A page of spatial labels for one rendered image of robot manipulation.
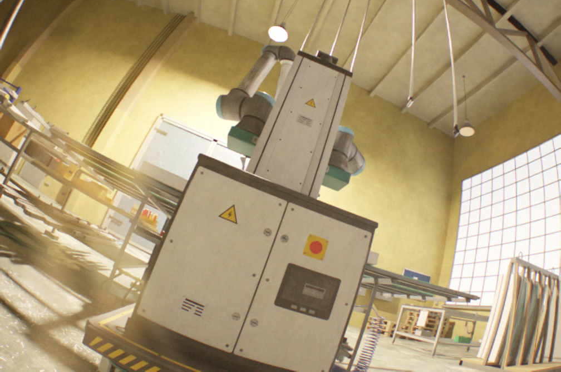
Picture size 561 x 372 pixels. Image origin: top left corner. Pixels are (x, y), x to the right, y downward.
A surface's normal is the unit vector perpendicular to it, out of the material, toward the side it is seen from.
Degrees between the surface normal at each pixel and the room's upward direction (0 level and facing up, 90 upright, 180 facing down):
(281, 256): 90
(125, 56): 90
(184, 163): 90
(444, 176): 90
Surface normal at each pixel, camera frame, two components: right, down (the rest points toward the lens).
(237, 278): 0.18, -0.36
